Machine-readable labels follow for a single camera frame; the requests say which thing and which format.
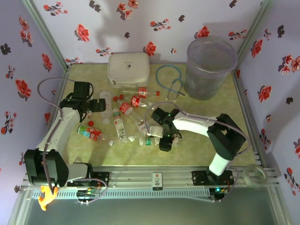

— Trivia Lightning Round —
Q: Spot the white opaque plastic bottle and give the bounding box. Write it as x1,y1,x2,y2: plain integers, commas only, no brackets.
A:
99,90,113,125

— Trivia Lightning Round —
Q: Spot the small clear bottle green label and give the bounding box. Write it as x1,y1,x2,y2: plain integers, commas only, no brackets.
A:
139,137,160,146

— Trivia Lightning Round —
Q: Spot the clear bottle red white label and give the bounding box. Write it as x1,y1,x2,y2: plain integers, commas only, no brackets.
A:
112,96,147,120

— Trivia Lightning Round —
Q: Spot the clear bottle flower print label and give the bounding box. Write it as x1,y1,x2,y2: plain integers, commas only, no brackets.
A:
112,108,129,143

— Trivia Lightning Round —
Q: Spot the white cap bottle red label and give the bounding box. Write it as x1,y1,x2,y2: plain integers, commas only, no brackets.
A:
128,119,153,142

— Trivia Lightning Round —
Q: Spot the crushed bottle red green label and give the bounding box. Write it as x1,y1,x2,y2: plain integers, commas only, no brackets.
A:
77,123,115,146

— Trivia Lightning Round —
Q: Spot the clear plastic bin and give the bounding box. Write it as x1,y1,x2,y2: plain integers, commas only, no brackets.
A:
183,36,239,101

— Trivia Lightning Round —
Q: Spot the black white label card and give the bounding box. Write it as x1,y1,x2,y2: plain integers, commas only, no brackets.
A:
152,172,164,191

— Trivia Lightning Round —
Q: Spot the white zipped medical pouch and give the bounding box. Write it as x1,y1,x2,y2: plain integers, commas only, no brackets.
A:
107,52,150,89

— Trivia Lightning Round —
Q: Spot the teal stethoscope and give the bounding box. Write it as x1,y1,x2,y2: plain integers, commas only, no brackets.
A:
156,65,186,103

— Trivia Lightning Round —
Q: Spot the right controller circuit board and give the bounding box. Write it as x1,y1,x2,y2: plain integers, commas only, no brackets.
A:
210,187,229,202

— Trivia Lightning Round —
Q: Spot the controller circuit board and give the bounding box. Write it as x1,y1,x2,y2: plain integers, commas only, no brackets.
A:
210,187,229,202
77,188,100,199

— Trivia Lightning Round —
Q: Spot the left controller circuit board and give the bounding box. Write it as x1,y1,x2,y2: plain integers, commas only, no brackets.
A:
77,188,100,199

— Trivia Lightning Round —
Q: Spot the clear tape roll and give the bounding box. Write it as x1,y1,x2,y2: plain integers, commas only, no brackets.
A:
242,164,269,188

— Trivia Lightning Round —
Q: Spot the orange plastic piece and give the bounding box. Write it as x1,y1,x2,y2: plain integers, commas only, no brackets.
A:
38,185,59,211

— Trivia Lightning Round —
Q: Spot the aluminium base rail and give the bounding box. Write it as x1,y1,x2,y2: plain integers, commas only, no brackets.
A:
22,165,281,188

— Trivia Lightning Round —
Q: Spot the lavender left arm cable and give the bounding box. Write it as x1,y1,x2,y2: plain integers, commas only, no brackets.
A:
37,77,78,195

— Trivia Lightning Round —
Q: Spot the white slotted cable duct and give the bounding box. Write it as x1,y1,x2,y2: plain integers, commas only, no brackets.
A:
32,188,210,200

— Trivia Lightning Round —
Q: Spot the lavender left base cable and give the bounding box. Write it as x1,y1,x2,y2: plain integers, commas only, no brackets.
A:
77,178,108,205

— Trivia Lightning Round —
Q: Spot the lavender base cable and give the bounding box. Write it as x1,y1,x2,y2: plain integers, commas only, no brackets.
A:
77,178,108,205
208,167,240,202

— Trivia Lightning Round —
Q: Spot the lavender right base cable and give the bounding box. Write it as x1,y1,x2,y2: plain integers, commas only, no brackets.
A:
208,167,240,202

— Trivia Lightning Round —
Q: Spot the aluminium frame post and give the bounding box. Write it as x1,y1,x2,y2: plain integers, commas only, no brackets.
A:
21,0,72,71
235,0,275,68

